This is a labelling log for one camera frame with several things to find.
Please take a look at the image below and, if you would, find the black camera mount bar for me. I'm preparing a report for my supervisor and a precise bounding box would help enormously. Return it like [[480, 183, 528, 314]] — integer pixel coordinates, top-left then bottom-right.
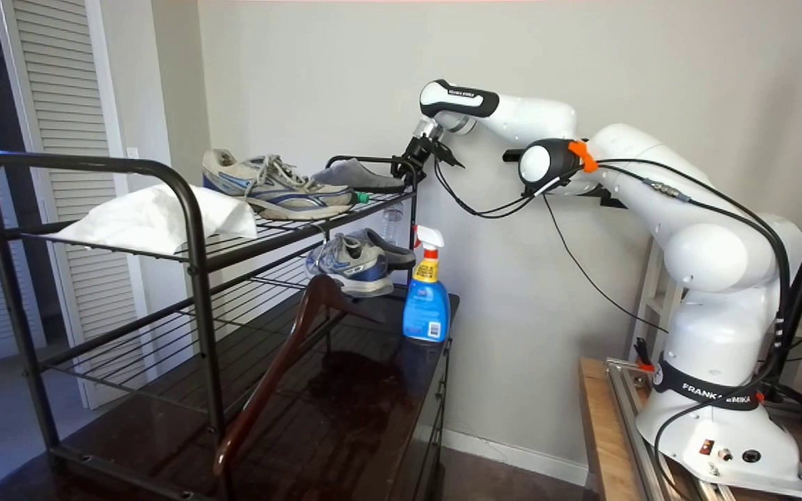
[[592, 183, 637, 211]]

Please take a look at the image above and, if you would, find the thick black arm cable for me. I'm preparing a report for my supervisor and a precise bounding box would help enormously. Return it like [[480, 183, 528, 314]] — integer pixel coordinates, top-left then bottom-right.
[[429, 155, 794, 393]]

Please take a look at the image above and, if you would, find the blue spray cleaner bottle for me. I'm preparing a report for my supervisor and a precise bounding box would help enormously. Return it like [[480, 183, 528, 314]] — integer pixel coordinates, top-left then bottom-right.
[[400, 222, 455, 349]]

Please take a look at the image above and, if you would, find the white crumpled cloth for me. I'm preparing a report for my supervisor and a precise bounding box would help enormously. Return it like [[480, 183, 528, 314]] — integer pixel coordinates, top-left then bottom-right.
[[52, 180, 262, 258]]

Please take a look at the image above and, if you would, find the orange cable clip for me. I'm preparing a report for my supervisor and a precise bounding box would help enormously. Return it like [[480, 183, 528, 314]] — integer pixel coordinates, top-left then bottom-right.
[[566, 136, 602, 176]]

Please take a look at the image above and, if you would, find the dark wooden dresser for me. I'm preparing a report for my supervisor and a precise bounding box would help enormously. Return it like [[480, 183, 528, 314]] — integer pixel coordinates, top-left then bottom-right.
[[0, 286, 464, 501]]

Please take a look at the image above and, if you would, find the brown wooden clothes hanger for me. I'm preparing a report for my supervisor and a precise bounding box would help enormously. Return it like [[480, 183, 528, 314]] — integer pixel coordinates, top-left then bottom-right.
[[212, 272, 356, 495]]

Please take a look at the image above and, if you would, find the thin black hanging cable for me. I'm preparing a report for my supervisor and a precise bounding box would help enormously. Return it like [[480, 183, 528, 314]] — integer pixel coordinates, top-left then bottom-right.
[[537, 194, 674, 338]]

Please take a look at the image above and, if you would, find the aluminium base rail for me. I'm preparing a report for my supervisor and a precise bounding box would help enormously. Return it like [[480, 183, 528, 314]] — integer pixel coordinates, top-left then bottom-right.
[[605, 357, 729, 501]]

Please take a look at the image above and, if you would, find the light wooden robot table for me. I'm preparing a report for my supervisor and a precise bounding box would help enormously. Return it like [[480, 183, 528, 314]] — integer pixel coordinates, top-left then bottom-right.
[[577, 357, 802, 501]]

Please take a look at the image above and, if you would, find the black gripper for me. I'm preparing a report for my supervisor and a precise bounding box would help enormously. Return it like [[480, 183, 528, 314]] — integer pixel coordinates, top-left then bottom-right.
[[388, 129, 442, 186]]

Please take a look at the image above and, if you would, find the white louvered closet door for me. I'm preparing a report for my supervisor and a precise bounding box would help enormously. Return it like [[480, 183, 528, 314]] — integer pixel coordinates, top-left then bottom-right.
[[0, 0, 152, 413]]

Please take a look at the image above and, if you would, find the white shelf frame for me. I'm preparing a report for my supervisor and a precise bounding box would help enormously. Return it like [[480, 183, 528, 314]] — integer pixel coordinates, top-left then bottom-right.
[[627, 233, 688, 364]]

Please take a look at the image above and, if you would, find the grey blue running sneaker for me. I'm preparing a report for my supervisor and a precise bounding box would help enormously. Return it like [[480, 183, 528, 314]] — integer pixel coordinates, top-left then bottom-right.
[[304, 228, 404, 301], [201, 147, 356, 222]]

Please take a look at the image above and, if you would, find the black metal shelf rack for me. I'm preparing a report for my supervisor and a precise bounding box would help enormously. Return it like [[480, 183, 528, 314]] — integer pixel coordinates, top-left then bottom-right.
[[0, 147, 424, 488]]

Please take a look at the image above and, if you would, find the grey slipper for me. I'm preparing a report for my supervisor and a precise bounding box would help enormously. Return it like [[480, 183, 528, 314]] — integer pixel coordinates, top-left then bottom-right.
[[363, 228, 420, 272], [311, 159, 410, 194]]

